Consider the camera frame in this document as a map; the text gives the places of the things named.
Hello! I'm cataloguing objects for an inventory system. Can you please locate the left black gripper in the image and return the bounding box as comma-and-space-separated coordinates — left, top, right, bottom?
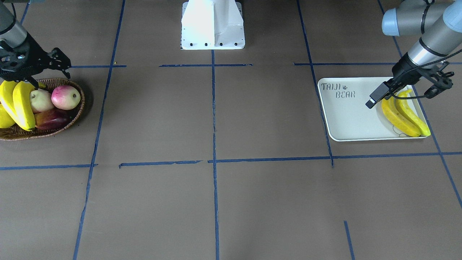
388, 54, 455, 99

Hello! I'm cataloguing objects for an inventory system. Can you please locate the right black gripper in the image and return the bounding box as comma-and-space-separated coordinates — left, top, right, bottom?
0, 34, 71, 90

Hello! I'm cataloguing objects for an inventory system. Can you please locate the yellow banana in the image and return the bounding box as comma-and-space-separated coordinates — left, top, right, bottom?
395, 89, 431, 137
0, 81, 18, 123
380, 98, 421, 138
13, 81, 36, 131

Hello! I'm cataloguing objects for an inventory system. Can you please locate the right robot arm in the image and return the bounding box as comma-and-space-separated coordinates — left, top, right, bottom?
0, 0, 71, 88

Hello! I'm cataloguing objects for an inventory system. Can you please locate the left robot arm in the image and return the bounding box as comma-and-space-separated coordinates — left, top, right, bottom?
377, 0, 461, 100

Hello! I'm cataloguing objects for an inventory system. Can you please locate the wicker basket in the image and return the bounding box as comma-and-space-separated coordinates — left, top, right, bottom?
0, 78, 86, 141

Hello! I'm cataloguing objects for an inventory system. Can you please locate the pink green apple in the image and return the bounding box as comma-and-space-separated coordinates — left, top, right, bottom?
51, 85, 81, 110

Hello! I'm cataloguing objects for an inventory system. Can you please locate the dark red mango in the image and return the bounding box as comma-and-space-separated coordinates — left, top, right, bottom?
34, 109, 73, 130

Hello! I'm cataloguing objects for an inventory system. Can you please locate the white bear tray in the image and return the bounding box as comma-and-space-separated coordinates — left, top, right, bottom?
317, 77, 411, 142

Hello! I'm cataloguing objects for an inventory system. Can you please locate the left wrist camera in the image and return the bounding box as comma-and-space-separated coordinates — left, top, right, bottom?
365, 81, 391, 109

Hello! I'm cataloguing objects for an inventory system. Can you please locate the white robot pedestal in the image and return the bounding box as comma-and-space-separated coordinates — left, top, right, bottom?
180, 0, 245, 50

